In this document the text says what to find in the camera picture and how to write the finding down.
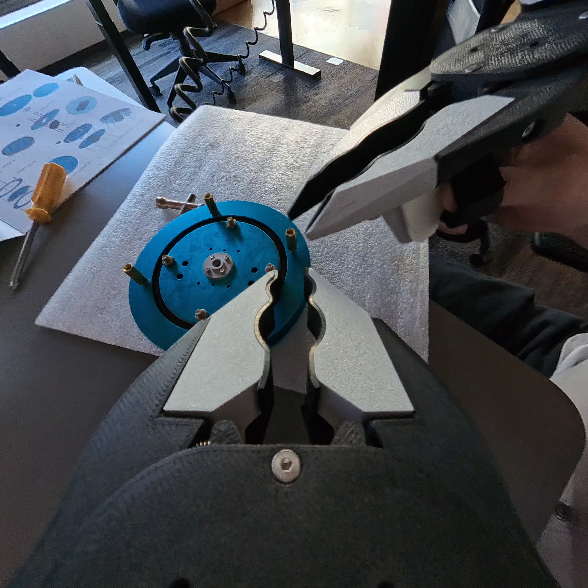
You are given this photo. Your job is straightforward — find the blue round base plate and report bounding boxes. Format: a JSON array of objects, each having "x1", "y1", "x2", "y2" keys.
[{"x1": 129, "y1": 201, "x2": 311, "y2": 350}]

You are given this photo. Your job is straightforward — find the metal socket wrench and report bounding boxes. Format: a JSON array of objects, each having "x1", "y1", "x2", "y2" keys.
[{"x1": 155, "y1": 193, "x2": 203, "y2": 214}]

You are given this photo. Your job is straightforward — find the printed instruction manual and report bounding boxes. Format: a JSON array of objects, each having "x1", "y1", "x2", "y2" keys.
[{"x1": 0, "y1": 66, "x2": 167, "y2": 242}]

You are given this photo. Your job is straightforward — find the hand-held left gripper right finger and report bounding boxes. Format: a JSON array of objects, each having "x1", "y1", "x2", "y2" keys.
[{"x1": 302, "y1": 268, "x2": 415, "y2": 445}]

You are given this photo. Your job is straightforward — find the dark grey desk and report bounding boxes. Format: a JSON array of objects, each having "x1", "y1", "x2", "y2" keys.
[{"x1": 0, "y1": 122, "x2": 586, "y2": 588}]

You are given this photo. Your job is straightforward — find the black desk column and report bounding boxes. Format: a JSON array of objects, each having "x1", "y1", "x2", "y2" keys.
[{"x1": 374, "y1": 0, "x2": 451, "y2": 101}]

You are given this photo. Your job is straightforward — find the person's right hand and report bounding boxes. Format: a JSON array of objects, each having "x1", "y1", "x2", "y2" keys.
[{"x1": 494, "y1": 114, "x2": 588, "y2": 236}]

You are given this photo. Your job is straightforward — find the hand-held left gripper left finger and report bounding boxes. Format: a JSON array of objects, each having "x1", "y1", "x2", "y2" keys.
[{"x1": 163, "y1": 269, "x2": 280, "y2": 445}]

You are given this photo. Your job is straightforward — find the black metal desk leg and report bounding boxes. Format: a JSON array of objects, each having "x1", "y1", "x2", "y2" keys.
[
  {"x1": 85, "y1": 0, "x2": 161, "y2": 113},
  {"x1": 259, "y1": 0, "x2": 322, "y2": 80}
]

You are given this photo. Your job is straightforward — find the white foam sheet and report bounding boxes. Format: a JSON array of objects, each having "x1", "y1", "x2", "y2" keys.
[{"x1": 35, "y1": 105, "x2": 430, "y2": 396}]

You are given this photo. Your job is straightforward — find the thin black coiled cord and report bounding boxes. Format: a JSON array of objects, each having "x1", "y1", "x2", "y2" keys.
[{"x1": 211, "y1": 0, "x2": 276, "y2": 92}]

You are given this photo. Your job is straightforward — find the black chair base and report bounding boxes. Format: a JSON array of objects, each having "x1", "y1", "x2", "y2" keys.
[{"x1": 117, "y1": 0, "x2": 249, "y2": 104}]

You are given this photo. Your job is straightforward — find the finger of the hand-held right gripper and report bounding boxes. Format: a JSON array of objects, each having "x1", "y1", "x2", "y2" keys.
[
  {"x1": 287, "y1": 86, "x2": 433, "y2": 220},
  {"x1": 304, "y1": 96, "x2": 516, "y2": 241}
]

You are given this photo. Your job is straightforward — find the person's dark trousers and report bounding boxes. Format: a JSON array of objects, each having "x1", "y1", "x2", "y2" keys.
[{"x1": 429, "y1": 255, "x2": 588, "y2": 379}]

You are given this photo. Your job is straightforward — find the yellow handled screwdriver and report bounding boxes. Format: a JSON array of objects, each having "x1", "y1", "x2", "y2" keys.
[{"x1": 9, "y1": 162, "x2": 68, "y2": 290}]

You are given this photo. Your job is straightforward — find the black coiled cable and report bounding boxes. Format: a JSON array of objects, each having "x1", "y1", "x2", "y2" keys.
[{"x1": 168, "y1": 0, "x2": 217, "y2": 122}]

